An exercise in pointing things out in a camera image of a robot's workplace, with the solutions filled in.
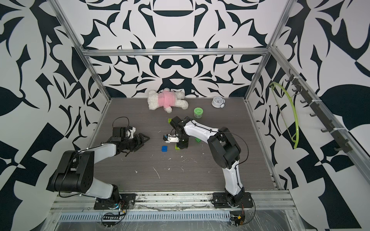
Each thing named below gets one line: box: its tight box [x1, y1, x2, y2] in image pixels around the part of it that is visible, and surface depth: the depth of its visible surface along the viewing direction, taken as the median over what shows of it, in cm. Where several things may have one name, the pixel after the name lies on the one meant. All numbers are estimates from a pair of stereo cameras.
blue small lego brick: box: [161, 145, 169, 153], surface depth 94 cm
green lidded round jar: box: [193, 106, 204, 119], surface depth 108 cm
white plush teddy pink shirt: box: [147, 87, 189, 114], surface depth 110 cm
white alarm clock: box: [211, 96, 226, 109], surface depth 117 cm
